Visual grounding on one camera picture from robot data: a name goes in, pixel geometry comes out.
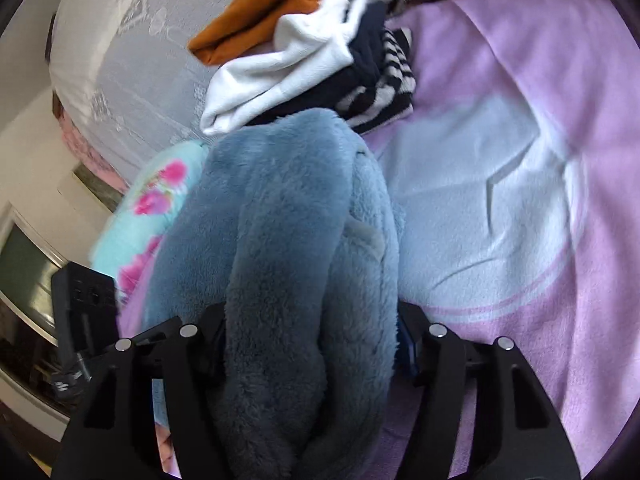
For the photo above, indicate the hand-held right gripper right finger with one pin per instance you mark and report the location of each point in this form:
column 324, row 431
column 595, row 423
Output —
column 406, row 352

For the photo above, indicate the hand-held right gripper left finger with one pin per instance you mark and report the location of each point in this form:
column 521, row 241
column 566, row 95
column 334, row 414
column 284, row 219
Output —
column 210, row 332

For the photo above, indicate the blue fleece garment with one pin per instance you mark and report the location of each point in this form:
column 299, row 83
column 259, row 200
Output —
column 290, row 260

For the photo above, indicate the white framed window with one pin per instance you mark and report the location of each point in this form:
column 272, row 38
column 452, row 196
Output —
column 25, row 260

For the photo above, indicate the floral folded quilt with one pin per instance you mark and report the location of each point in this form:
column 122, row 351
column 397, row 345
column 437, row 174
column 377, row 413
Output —
column 145, row 210

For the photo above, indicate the pink patterned cloth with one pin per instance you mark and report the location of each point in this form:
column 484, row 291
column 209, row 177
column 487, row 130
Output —
column 85, row 155

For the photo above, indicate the purple printed bed sheet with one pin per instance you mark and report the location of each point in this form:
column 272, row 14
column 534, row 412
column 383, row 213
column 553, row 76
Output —
column 500, row 185

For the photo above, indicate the black white striped garment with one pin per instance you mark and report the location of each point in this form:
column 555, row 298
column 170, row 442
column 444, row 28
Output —
column 390, row 90

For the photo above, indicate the white folded garment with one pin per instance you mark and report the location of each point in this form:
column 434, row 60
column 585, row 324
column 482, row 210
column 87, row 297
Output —
column 280, row 70

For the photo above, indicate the navy folded garment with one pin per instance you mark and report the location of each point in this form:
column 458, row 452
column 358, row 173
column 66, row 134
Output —
column 365, row 55

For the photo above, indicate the orange folded garment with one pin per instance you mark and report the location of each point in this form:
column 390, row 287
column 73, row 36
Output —
column 260, row 15

